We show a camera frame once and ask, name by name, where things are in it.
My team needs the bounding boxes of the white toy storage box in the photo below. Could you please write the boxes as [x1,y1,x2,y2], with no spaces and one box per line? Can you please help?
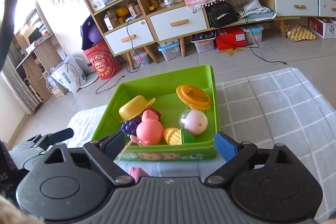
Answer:
[307,17,336,39]

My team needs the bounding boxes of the clear blue-lid storage bin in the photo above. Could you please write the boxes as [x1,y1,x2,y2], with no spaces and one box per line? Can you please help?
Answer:
[158,40,182,61]

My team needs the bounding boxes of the pink toy book box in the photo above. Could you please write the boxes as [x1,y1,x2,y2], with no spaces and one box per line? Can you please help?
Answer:
[129,167,150,183]

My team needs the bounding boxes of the yellow toy pot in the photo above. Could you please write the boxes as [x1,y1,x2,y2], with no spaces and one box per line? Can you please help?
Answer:
[118,95,155,121]

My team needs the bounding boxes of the white paper shopping bag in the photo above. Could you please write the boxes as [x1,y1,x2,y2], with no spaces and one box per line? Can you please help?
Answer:
[51,56,87,94]

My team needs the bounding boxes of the red printed bucket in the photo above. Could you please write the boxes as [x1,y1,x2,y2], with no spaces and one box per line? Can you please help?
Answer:
[84,41,121,80]

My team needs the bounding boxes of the black bag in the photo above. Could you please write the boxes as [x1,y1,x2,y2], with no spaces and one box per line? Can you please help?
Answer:
[206,2,239,28]

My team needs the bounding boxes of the pink toy gourd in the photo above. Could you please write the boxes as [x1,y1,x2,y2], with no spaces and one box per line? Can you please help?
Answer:
[136,110,164,145]

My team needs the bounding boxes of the yellow toy corn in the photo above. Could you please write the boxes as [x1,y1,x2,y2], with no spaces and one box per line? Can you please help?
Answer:
[163,128,197,145]

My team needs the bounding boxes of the yellow egg tray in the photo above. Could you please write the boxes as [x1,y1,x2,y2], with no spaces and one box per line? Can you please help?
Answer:
[285,24,316,42]

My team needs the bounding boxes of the wooden open shelf cabinet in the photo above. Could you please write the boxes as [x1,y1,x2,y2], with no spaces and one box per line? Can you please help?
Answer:
[84,0,159,69]

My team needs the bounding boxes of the purple exercise ball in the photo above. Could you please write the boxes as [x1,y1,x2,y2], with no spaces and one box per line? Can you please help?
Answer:
[80,15,103,51]

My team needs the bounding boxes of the green plastic storage box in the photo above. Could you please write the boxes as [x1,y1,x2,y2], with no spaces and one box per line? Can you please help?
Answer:
[92,65,221,161]

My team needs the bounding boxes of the black power cable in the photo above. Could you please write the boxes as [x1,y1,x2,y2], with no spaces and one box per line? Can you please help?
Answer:
[95,0,288,94]

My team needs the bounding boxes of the purple toy grapes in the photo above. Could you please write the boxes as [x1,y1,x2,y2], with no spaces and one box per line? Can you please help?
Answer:
[120,117,142,136]

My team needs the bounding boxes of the grey checked cloth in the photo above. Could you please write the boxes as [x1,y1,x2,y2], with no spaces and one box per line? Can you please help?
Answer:
[67,67,336,222]

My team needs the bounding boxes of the wooden desk shelf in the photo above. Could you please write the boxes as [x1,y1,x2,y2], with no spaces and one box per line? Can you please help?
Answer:
[15,2,67,102]

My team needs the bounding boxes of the wooden white drawer sideboard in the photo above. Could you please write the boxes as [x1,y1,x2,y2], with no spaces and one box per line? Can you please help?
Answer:
[146,0,335,56]

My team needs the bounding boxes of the orange toy pot lid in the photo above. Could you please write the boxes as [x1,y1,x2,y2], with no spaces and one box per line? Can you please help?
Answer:
[176,85,213,111]

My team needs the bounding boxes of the red cardboard box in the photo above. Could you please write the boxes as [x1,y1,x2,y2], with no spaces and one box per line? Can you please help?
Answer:
[215,26,247,51]

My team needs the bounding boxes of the pink toy ball shell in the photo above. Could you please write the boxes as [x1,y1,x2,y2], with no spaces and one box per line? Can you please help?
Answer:
[179,109,208,135]

